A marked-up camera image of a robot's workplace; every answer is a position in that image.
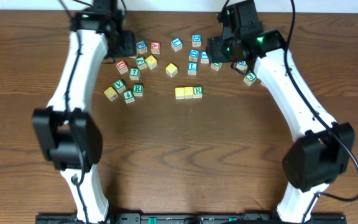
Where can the yellow C block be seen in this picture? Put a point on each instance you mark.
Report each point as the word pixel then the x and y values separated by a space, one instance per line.
pixel 179 93

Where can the green V block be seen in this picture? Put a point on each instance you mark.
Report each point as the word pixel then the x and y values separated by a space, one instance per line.
pixel 119 85

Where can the green r block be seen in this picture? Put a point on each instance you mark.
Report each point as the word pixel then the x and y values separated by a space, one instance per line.
pixel 197 92
pixel 138 90

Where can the blue U block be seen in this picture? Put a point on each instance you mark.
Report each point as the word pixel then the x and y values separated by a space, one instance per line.
pixel 177 44

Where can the green J block left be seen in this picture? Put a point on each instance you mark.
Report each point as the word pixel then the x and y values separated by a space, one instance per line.
pixel 141 63

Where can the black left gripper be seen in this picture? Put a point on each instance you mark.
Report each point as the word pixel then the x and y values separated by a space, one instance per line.
pixel 127 43

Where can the green B block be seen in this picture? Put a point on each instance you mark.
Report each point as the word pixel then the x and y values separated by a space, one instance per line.
pixel 216 66

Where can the blue 5 block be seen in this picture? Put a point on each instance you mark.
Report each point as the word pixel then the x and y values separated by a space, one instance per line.
pixel 242 65

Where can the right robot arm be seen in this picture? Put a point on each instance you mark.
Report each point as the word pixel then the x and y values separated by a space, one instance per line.
pixel 321 147

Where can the yellow K block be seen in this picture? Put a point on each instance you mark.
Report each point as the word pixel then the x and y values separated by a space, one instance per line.
pixel 151 62

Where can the blue L block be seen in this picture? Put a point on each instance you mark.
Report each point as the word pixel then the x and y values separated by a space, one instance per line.
pixel 192 68

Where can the yellow S block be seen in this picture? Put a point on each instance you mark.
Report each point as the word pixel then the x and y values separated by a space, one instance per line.
pixel 171 70

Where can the yellow block far left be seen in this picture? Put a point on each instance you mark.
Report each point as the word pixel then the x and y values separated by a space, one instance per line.
pixel 111 93

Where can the green 7 block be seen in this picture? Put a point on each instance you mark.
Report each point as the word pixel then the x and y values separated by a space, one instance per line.
pixel 134 74

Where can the yellow O block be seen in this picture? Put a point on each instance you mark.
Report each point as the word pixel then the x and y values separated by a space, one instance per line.
pixel 188 92

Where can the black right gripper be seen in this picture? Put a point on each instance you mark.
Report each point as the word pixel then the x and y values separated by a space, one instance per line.
pixel 217 50

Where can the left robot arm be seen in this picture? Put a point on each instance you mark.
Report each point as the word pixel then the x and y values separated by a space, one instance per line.
pixel 67 134

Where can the blue T block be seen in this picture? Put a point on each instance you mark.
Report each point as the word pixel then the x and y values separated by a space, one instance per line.
pixel 204 58

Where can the red A block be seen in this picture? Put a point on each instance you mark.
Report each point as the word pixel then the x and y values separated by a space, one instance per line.
pixel 155 48

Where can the green j block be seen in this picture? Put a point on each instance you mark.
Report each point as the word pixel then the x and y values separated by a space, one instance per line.
pixel 249 78
pixel 141 63

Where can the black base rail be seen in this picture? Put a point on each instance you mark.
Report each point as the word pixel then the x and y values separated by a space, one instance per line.
pixel 136 218

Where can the green 4 block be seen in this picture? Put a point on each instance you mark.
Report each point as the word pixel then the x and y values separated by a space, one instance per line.
pixel 128 96

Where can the red U block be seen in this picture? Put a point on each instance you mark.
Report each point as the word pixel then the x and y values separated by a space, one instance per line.
pixel 122 67

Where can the blue P block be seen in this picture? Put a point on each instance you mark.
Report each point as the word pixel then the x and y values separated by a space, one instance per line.
pixel 141 47

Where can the blue D block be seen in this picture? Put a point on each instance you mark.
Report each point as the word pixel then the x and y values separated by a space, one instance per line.
pixel 196 40

